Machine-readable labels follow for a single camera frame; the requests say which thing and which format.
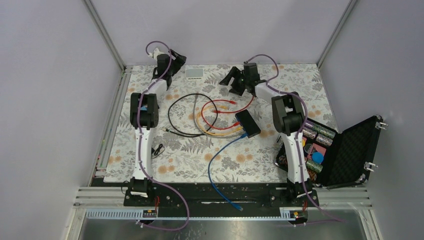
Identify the black network switch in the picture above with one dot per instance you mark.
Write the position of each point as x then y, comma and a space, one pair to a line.
247, 123

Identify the white small switch box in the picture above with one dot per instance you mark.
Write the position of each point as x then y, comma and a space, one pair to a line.
194, 73

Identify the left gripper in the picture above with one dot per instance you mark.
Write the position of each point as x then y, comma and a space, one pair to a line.
178, 62

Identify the floral table mat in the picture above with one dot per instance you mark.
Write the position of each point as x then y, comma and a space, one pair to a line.
186, 159

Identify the black power adapter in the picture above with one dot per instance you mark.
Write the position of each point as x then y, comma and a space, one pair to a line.
155, 152

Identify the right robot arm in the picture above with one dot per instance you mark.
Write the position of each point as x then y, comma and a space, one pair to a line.
288, 115

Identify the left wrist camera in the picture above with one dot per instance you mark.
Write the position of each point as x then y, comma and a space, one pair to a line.
156, 52

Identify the black case with chips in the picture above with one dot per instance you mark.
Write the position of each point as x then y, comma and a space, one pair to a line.
347, 157

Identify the colourful toy brick stack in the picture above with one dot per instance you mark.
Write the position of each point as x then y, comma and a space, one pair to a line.
143, 108

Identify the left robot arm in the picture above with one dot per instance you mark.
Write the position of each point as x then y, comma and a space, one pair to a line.
144, 117

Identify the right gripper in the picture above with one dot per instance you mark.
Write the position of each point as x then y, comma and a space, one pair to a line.
235, 73

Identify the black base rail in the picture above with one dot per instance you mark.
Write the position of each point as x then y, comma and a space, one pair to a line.
227, 200

